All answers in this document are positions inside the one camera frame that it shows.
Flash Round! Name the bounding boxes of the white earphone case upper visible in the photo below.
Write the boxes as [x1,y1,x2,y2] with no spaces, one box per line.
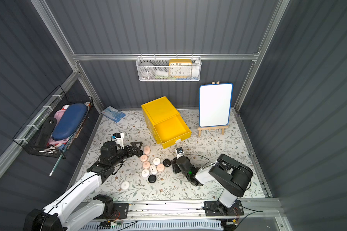
[153,157,161,166]

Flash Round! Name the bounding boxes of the yellow three-drawer cabinet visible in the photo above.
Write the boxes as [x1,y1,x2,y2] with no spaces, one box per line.
[141,96,179,144]

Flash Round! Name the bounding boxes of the black object in basket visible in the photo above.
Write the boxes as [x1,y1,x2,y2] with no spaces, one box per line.
[34,117,57,148]

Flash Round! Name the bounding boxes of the black earphone case bottom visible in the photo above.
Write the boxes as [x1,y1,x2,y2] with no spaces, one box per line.
[148,175,157,183]

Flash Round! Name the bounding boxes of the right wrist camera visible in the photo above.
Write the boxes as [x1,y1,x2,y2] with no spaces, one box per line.
[175,147,184,159]

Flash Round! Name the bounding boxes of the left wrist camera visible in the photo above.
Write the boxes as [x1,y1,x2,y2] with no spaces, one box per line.
[111,132,124,148]

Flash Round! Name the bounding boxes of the white earphone case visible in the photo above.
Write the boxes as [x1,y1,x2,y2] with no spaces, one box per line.
[149,164,158,175]
[153,157,161,166]
[141,169,150,178]

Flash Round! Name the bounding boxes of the pink earphone case right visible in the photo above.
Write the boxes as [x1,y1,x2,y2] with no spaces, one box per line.
[157,164,165,172]

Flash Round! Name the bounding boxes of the white tape roll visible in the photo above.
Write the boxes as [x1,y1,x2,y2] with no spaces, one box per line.
[137,62,155,79]

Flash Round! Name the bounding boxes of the blue oval case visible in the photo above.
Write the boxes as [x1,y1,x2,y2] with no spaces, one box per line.
[52,104,88,141]

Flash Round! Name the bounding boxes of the white earphone case lower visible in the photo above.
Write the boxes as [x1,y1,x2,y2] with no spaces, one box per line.
[141,169,150,178]

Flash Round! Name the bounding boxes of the white board blue frame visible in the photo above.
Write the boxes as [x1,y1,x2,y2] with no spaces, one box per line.
[198,83,234,128]

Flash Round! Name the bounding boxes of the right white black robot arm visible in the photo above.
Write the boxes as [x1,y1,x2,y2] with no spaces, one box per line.
[174,154,253,216]

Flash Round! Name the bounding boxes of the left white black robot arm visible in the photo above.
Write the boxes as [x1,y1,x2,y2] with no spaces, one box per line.
[23,141,144,231]

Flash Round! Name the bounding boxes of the white earphone case isolated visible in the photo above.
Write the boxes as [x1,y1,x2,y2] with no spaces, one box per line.
[120,181,130,190]

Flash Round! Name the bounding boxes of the yellow alarm clock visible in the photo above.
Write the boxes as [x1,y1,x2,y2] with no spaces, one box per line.
[169,59,193,78]

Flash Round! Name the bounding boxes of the white earphone case centre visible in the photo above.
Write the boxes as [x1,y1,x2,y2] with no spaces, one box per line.
[149,164,158,175]

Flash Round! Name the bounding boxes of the small wooden easel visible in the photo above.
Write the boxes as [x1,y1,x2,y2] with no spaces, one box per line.
[197,81,229,138]

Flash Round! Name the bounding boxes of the aluminium front rail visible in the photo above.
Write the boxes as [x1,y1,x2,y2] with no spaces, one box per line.
[83,198,284,223]

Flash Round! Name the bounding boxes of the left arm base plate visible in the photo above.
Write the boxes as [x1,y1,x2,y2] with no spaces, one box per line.
[102,203,130,219]

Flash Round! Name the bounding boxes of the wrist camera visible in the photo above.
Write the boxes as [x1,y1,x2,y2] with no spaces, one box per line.
[175,147,184,159]
[111,132,124,148]

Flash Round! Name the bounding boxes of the pink items in basket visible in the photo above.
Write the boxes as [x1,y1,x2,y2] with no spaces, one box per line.
[47,105,69,149]

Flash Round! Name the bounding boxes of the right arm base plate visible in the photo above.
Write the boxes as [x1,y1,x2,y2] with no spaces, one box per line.
[202,200,244,217]

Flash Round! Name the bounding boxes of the white wire wall basket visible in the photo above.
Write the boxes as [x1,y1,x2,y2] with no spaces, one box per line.
[136,57,202,82]

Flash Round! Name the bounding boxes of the black wire side basket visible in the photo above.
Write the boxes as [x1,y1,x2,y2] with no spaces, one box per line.
[13,87,93,159]

